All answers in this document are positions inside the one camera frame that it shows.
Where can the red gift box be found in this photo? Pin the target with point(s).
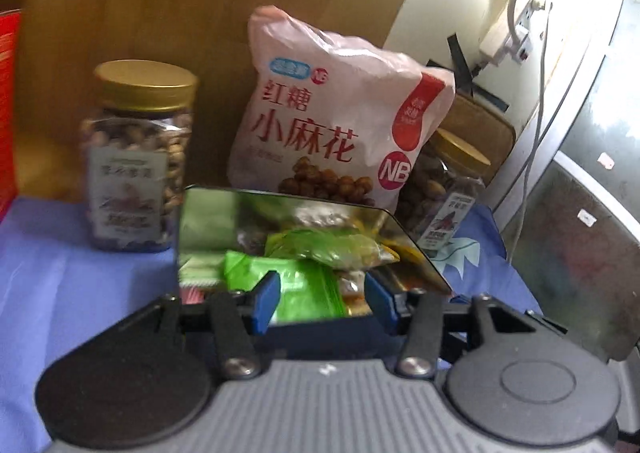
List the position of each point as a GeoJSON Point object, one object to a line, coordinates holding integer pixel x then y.
{"type": "Point", "coordinates": [7, 108]}

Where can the wooden headboard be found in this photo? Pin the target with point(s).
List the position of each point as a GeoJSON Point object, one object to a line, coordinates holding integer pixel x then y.
{"type": "Point", "coordinates": [480, 118]}

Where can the clear peanut packet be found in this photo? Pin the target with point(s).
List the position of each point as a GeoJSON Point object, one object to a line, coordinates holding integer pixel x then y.
{"type": "Point", "coordinates": [352, 293]}

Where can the black tape cross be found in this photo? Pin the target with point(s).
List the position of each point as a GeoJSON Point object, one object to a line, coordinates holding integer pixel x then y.
{"type": "Point", "coordinates": [462, 68]}

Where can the gold-lid nut jar white label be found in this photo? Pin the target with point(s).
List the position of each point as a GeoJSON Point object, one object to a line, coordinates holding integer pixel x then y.
{"type": "Point", "coordinates": [135, 158]}

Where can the pink candy box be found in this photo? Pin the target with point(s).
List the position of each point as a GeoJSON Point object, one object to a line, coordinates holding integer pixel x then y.
{"type": "Point", "coordinates": [192, 294]}

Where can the gold-lid nut jar dark label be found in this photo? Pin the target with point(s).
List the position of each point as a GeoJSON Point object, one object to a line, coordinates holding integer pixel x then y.
{"type": "Point", "coordinates": [440, 198]}

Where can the blue printed blanket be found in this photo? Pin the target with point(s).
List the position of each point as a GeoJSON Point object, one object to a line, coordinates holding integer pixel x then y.
{"type": "Point", "coordinates": [60, 283]}

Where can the bright green snack packet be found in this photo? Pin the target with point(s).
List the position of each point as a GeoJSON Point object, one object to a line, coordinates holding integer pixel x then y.
{"type": "Point", "coordinates": [305, 293]}

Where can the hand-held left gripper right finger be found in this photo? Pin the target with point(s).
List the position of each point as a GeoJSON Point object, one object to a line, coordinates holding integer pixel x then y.
{"type": "Point", "coordinates": [380, 303]}

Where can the pink snack bag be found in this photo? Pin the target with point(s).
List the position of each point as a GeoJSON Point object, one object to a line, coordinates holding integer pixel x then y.
{"type": "Point", "coordinates": [325, 123]}

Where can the white wall socket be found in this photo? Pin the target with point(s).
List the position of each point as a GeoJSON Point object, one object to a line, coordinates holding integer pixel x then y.
{"type": "Point", "coordinates": [520, 33]}

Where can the pale green snack packet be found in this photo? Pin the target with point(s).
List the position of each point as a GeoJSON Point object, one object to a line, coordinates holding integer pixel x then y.
{"type": "Point", "coordinates": [335, 248]}

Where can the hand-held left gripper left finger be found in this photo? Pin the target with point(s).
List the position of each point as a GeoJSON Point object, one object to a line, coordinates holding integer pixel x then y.
{"type": "Point", "coordinates": [265, 303]}

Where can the metal window frame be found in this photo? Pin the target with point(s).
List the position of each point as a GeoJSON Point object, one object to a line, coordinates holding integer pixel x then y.
{"type": "Point", "coordinates": [575, 233]}

